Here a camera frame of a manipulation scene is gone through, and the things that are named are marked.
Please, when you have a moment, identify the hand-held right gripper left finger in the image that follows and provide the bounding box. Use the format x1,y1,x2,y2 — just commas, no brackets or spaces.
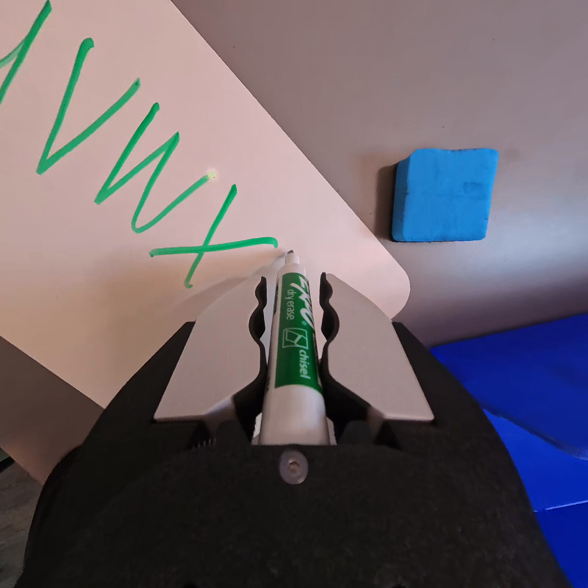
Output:
155,276,269,434

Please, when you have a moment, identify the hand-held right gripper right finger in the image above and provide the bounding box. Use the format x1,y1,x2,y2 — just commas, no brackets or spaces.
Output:
320,272,435,434

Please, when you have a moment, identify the green whiteboard marker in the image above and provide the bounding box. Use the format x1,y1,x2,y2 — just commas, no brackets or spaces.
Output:
253,248,332,446

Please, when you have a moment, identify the blue storage bin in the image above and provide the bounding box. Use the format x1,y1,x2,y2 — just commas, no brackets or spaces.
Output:
429,314,588,588

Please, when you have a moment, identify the white whiteboard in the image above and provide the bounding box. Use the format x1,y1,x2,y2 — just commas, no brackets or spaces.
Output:
0,0,411,409

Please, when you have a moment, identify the blue whiteboard eraser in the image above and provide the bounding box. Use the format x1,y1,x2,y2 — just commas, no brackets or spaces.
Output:
391,147,500,245

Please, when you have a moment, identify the black mesh chair armrest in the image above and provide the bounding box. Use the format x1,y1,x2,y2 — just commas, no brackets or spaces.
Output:
0,450,45,575

